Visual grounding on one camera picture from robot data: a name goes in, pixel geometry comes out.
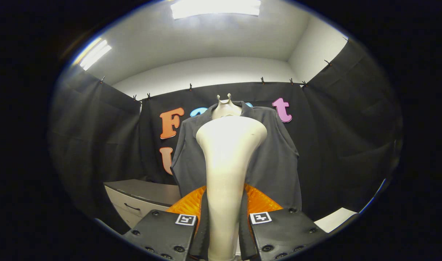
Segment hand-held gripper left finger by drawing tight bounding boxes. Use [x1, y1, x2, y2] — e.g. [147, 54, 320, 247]
[122, 185, 210, 261]

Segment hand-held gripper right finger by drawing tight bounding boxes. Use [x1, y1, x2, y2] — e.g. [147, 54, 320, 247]
[240, 183, 329, 261]

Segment grey button-up shirt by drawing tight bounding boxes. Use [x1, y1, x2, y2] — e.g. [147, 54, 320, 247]
[171, 101, 302, 211]

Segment white garment steamer head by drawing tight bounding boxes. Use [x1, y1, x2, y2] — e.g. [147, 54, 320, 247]
[196, 115, 268, 261]

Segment grey-topped drawer cabinet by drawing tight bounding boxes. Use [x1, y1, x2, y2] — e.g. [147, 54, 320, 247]
[104, 178, 182, 229]

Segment white side table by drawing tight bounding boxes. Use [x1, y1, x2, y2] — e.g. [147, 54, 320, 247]
[314, 207, 358, 233]

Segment row of black backdrop clips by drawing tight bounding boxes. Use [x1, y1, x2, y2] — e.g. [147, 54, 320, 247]
[99, 36, 350, 102]

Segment narrow ceiling light strip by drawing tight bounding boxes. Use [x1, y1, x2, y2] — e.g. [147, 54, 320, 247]
[73, 38, 112, 71]

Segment rectangular ceiling light panel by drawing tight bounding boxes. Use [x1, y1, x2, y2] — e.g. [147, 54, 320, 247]
[170, 0, 262, 20]

